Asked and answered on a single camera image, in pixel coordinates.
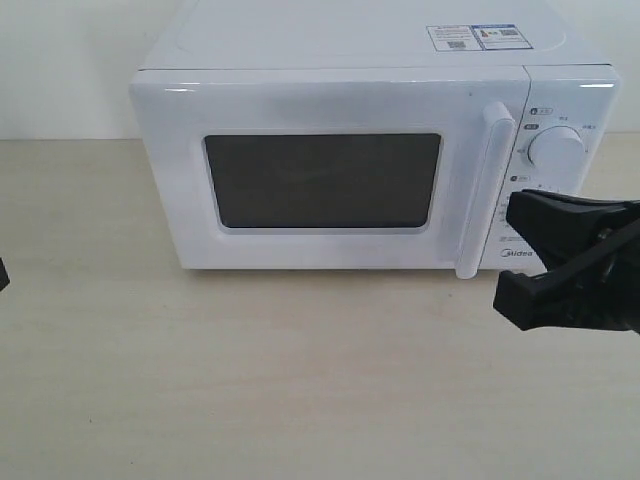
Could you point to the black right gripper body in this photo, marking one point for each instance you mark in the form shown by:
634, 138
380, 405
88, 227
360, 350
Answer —
607, 296

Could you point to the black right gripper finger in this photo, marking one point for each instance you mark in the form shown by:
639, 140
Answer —
567, 295
560, 227

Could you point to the white microwave oven body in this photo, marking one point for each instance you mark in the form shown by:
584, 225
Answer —
572, 84

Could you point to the upper white control knob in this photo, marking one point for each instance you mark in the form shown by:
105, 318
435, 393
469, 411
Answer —
557, 149

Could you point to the blue white warning sticker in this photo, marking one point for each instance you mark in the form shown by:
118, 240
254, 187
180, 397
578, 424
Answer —
485, 37

